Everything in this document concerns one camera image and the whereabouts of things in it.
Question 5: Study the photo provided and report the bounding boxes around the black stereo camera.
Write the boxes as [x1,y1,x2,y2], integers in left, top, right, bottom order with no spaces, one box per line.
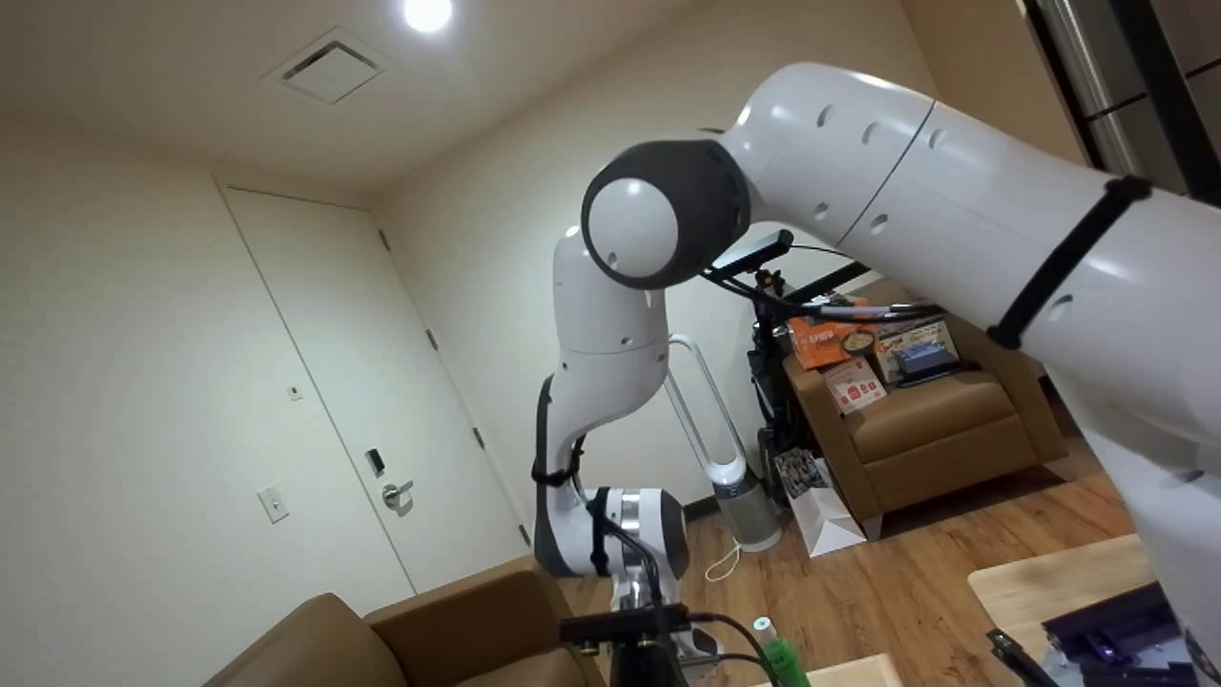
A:
[707,225,796,283]

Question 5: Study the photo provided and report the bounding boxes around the white paper bag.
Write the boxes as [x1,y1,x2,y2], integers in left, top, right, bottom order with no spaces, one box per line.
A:
[774,446,868,559]

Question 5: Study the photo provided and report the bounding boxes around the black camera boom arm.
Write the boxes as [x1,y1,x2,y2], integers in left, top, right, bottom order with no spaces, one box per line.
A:
[749,260,921,323]

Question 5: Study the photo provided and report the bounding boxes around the black equipment stand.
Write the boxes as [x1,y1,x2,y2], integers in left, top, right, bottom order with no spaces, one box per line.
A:
[749,283,818,479]

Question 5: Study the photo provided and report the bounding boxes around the light wooden side table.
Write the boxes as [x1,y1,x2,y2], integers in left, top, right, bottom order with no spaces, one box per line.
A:
[966,530,1160,665]

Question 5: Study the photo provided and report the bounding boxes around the round ceiling light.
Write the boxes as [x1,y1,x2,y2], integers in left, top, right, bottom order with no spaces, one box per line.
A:
[395,0,458,38]

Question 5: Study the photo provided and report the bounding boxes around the green plastic bottle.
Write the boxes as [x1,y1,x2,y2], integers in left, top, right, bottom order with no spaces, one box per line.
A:
[749,614,813,687]

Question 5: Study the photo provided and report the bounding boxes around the white room door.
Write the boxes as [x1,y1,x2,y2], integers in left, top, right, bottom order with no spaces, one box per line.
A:
[217,184,537,602]

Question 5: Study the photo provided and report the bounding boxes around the brown leather sofa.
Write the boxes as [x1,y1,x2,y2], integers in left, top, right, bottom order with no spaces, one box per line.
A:
[782,300,1073,536]

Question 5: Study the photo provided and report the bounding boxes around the blue grey box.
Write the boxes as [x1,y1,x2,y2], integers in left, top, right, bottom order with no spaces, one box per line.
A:
[877,316,966,390]

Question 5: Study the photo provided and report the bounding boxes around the orange box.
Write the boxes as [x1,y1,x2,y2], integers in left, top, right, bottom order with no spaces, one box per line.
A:
[787,311,881,373]

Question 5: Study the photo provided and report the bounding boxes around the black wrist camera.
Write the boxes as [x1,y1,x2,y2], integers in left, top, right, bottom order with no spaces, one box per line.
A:
[556,602,699,647]

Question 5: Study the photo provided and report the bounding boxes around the white bladeless fan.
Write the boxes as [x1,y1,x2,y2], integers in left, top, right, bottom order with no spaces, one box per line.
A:
[660,331,787,552]

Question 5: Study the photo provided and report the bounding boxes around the white ceiling vent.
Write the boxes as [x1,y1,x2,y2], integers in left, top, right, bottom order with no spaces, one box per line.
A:
[277,33,385,106]

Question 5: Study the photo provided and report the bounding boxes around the silver door lever handle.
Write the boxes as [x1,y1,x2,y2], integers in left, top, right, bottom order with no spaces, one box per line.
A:
[378,478,420,517]

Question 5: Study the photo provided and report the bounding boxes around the red and white box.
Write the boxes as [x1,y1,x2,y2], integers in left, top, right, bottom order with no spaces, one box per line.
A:
[825,357,888,417]

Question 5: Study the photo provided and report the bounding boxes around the dark window frame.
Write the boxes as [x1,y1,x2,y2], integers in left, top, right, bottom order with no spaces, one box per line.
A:
[1022,0,1221,207]

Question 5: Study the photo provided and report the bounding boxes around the tan leather armchair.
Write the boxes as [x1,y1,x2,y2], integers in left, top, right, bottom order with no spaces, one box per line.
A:
[202,557,603,687]

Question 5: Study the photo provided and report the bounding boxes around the black clamp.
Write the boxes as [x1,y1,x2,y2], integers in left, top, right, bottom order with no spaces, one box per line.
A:
[984,625,1062,687]

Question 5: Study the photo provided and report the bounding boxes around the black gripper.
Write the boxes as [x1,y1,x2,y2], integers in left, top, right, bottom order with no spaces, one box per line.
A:
[608,638,694,687]

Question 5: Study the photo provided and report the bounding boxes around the dark blue box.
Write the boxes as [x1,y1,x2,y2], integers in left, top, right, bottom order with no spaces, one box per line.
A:
[1040,585,1204,687]

